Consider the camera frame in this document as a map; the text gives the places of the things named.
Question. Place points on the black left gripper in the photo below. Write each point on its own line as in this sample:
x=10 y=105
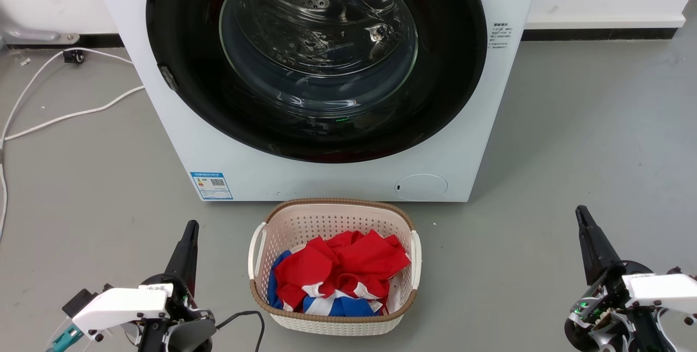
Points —
x=185 y=330

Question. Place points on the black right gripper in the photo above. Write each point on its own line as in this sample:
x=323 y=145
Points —
x=610 y=297

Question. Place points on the round black glass washer door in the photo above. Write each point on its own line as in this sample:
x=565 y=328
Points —
x=179 y=41

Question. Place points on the white front-load washing machine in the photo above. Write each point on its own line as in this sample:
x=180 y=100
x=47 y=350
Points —
x=326 y=180

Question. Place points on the blue energy label sticker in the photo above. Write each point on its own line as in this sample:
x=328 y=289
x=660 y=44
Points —
x=211 y=186

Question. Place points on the cream plastic laundry basket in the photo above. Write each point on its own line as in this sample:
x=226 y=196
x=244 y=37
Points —
x=326 y=216

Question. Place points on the red garment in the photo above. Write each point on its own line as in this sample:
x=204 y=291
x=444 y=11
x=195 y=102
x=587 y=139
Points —
x=354 y=259

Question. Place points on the round white filter cover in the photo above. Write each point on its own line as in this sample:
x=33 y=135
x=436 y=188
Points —
x=422 y=187

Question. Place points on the small black floor plug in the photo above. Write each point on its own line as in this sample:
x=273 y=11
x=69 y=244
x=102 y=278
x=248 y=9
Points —
x=73 y=56

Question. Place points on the small printed text label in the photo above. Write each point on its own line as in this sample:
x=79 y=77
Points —
x=501 y=35

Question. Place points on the stainless steel washer drum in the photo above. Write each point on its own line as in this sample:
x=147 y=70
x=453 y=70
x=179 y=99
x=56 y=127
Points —
x=305 y=41

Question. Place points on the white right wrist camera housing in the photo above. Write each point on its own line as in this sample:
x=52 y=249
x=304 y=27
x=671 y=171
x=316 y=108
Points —
x=664 y=289

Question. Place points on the grey wall pipe bracket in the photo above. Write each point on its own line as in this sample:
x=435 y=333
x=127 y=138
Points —
x=32 y=34

